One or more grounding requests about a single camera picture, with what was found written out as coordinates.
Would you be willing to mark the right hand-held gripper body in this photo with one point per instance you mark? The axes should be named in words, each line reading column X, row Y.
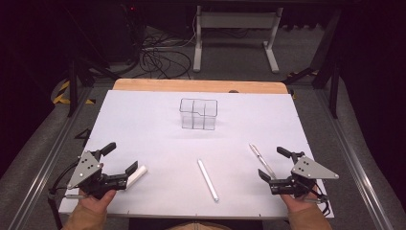
column 311, row 171

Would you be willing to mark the person's right hand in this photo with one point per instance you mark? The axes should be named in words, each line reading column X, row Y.
column 297, row 204

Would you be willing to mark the person's left hand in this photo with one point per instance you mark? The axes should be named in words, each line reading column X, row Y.
column 95, row 202

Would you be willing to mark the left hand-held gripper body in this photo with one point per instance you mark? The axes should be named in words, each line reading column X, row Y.
column 85, row 171

